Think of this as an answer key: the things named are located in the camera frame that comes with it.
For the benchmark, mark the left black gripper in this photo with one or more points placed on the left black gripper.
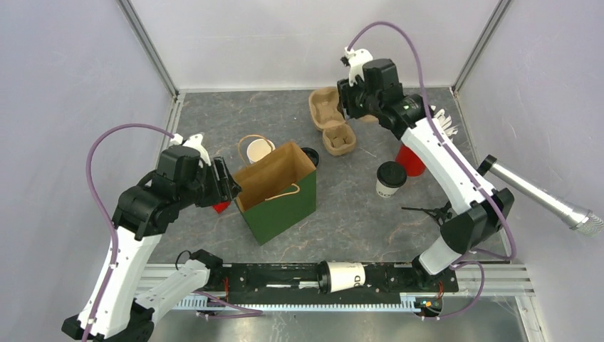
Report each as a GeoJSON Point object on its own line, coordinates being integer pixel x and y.
{"type": "Point", "coordinates": [226, 188]}

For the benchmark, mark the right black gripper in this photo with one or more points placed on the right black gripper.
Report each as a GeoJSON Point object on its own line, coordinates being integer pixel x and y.
{"type": "Point", "coordinates": [346, 92]}

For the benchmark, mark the stack of white paper cups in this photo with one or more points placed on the stack of white paper cups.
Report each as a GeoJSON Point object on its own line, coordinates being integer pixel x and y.
{"type": "Point", "coordinates": [258, 149]}

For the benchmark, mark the green paper bag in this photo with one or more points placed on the green paper bag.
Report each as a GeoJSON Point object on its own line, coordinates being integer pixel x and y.
{"type": "Point", "coordinates": [277, 192]}

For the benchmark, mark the stack of cardboard cup carriers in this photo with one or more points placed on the stack of cardboard cup carriers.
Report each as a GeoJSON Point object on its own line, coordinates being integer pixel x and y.
{"type": "Point", "coordinates": [326, 113]}

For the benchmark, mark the single black lid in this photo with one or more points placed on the single black lid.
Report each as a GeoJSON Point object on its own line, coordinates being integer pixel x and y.
{"type": "Point", "coordinates": [391, 174]}

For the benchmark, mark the stack of black lids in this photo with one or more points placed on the stack of black lids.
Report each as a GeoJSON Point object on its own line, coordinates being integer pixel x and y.
{"type": "Point", "coordinates": [312, 154]}

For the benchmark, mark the single white paper cup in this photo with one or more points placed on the single white paper cup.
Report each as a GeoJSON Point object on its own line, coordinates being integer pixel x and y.
{"type": "Point", "coordinates": [385, 191]}

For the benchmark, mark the single cardboard cup carrier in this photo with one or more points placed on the single cardboard cup carrier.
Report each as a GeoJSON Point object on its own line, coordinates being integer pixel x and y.
{"type": "Point", "coordinates": [368, 119]}

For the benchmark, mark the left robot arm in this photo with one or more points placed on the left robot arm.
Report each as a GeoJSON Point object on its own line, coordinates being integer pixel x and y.
{"type": "Point", "coordinates": [115, 311]}

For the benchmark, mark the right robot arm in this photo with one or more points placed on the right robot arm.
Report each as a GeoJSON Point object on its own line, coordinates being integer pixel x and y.
{"type": "Point", "coordinates": [479, 207]}

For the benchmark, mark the red D-shaped object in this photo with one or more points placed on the red D-shaped object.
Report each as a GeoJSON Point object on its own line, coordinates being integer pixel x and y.
{"type": "Point", "coordinates": [219, 208]}

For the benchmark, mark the red cup holder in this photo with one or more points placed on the red cup holder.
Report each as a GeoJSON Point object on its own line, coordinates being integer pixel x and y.
{"type": "Point", "coordinates": [412, 164]}

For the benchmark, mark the silver microphone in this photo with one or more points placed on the silver microphone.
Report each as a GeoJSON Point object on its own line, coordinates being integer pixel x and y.
{"type": "Point", "coordinates": [577, 218]}

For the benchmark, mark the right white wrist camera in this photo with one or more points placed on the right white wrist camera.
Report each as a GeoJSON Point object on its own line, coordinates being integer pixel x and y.
{"type": "Point", "coordinates": [355, 60]}

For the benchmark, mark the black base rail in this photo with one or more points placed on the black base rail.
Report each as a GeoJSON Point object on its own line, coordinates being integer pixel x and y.
{"type": "Point", "coordinates": [296, 283]}

